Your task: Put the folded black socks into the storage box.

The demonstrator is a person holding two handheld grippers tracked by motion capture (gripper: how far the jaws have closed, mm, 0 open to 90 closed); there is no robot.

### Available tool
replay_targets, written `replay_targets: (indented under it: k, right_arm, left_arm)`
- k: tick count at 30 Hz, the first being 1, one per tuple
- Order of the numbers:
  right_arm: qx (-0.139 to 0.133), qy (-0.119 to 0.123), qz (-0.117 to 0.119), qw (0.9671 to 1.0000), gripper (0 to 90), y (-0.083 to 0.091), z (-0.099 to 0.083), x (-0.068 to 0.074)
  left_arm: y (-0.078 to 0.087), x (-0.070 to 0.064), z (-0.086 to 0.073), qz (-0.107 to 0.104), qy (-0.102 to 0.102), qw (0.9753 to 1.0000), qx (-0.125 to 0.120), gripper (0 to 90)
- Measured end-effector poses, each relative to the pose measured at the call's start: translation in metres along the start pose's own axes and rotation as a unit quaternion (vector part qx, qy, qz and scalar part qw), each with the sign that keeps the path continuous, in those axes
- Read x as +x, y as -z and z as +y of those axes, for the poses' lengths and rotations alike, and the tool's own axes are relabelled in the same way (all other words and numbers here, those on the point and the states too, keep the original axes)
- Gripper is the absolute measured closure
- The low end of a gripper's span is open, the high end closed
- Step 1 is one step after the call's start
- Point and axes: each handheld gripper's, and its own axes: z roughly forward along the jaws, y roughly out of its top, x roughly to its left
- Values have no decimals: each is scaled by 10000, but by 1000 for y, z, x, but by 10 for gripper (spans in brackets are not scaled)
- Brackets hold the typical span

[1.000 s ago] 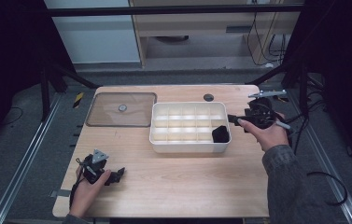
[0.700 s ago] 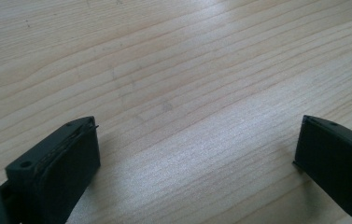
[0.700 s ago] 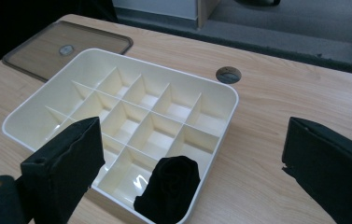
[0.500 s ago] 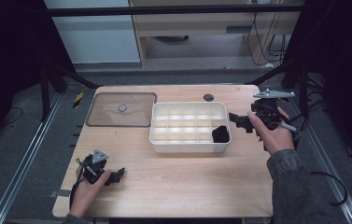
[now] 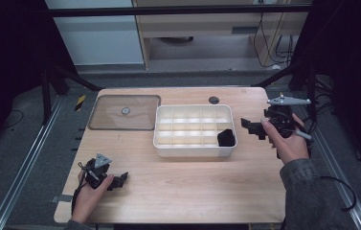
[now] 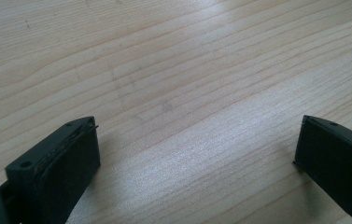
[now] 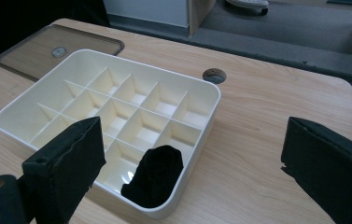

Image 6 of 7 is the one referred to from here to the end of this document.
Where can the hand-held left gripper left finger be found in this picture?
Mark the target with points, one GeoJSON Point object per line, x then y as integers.
{"type": "Point", "coordinates": [55, 174]}

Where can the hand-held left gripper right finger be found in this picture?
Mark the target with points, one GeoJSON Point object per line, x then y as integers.
{"type": "Point", "coordinates": [338, 165]}

